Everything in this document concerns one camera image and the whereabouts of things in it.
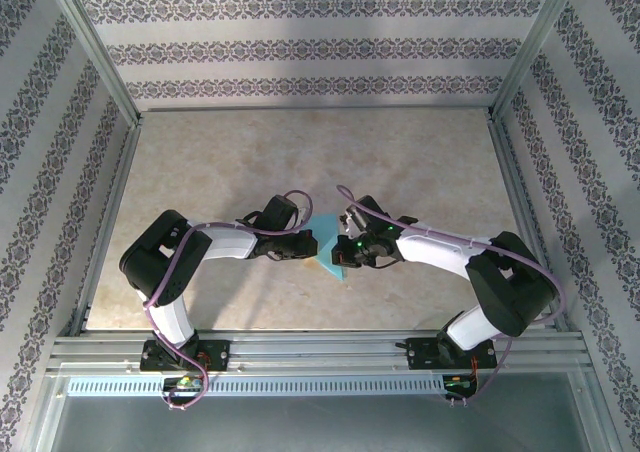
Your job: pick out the light blue cloth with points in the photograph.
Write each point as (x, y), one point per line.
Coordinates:
(325, 232)

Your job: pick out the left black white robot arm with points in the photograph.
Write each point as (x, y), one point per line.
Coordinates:
(160, 257)

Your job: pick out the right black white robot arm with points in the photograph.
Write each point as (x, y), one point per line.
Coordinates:
(510, 287)

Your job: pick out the grey metal sheet panel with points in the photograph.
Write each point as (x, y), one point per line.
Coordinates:
(320, 427)

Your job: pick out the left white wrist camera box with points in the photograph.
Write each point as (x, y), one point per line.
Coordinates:
(306, 222)

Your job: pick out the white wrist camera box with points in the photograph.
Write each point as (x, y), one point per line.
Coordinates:
(306, 222)
(352, 219)

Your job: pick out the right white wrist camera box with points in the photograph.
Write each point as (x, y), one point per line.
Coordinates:
(352, 219)

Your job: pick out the long aluminium mounting rail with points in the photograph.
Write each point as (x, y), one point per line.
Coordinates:
(320, 344)

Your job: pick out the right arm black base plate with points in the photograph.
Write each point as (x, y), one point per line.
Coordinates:
(420, 354)

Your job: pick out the thin aluminium wall rail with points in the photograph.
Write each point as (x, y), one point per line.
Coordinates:
(315, 108)

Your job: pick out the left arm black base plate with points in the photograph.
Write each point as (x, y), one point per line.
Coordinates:
(220, 357)

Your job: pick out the aluminium side rail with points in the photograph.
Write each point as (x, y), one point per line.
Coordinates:
(119, 192)
(512, 172)

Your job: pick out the aluminium frame post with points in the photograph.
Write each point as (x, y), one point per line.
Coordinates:
(96, 47)
(530, 47)

